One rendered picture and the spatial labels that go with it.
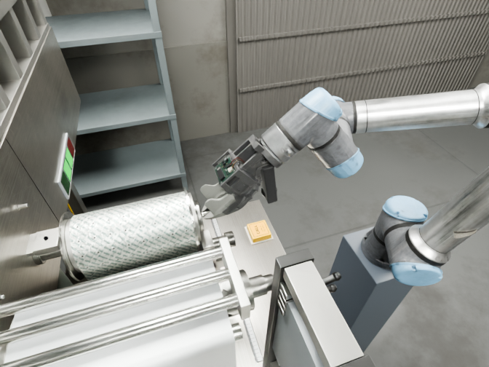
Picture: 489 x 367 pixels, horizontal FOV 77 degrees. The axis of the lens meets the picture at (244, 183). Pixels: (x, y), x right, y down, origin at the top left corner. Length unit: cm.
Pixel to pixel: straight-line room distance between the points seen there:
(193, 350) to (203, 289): 7
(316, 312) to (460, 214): 52
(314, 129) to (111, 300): 43
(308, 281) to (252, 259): 66
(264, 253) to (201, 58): 206
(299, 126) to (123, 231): 40
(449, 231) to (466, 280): 164
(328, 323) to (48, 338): 31
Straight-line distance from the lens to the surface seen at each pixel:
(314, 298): 41
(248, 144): 63
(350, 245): 116
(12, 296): 68
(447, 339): 221
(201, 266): 43
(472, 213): 83
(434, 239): 89
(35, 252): 74
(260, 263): 106
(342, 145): 64
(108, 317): 42
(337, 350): 39
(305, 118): 60
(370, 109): 76
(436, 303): 230
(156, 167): 259
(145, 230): 67
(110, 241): 68
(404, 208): 101
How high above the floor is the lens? 180
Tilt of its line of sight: 43 degrees down
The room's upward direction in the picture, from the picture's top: straight up
